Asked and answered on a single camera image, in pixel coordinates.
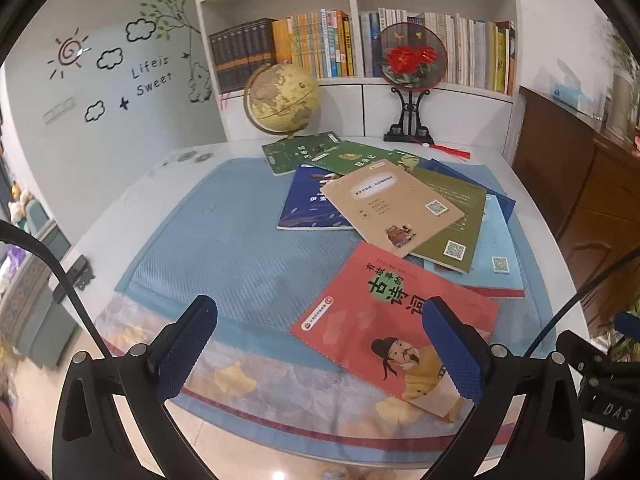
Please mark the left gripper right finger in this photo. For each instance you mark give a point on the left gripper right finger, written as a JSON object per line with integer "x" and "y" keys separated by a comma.
{"x": 547, "y": 441}

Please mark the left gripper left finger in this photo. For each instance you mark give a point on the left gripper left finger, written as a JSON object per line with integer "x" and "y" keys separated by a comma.
{"x": 90, "y": 441}

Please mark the olive green insect book 04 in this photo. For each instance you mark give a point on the olive green insect book 04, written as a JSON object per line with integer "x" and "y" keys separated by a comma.
{"x": 454, "y": 247}

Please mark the red poetry book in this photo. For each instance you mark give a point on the red poetry book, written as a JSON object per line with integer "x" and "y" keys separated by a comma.
{"x": 369, "y": 321}

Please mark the tan cover rabbit book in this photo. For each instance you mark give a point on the tan cover rabbit book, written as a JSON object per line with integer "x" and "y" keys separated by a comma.
{"x": 390, "y": 208}

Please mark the dark blue Aesop fables book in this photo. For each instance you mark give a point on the dark blue Aesop fables book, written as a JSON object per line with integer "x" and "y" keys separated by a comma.
{"x": 306, "y": 207}

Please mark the green insect book 03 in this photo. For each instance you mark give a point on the green insect book 03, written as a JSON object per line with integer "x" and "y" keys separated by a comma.
{"x": 347, "y": 156}

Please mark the light blue red-edged book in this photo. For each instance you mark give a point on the light blue red-edged book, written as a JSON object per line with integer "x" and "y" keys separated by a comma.
{"x": 495, "y": 271}

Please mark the royal blue book underneath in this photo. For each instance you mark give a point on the royal blue book underneath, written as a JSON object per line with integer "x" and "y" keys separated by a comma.
{"x": 475, "y": 174}

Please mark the brown wooden cabinet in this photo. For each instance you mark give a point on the brown wooden cabinet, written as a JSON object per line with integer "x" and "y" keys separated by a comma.
{"x": 583, "y": 179}

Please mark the blue quilted table mat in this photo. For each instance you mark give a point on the blue quilted table mat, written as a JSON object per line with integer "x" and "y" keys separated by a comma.
{"x": 255, "y": 379}

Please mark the red tassel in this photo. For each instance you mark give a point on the red tassel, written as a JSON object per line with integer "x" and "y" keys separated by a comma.
{"x": 442, "y": 148}

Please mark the blue tissue box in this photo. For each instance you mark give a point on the blue tissue box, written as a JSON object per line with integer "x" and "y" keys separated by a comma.
{"x": 567, "y": 94}

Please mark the dark green book by globe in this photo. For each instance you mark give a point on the dark green book by globe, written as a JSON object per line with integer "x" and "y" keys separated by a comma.
{"x": 285, "y": 155}

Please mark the red flower round fan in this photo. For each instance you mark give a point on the red flower round fan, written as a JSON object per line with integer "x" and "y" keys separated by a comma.
{"x": 410, "y": 57}

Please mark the yellow desk globe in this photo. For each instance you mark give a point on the yellow desk globe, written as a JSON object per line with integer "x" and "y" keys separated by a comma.
{"x": 281, "y": 99}

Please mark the row of dark encyclopedias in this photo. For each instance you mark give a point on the row of dark encyclopedias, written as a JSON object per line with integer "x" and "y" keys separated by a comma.
{"x": 240, "y": 50}

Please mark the white bookshelf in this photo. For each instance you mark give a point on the white bookshelf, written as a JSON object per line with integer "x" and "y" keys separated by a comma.
{"x": 333, "y": 40}

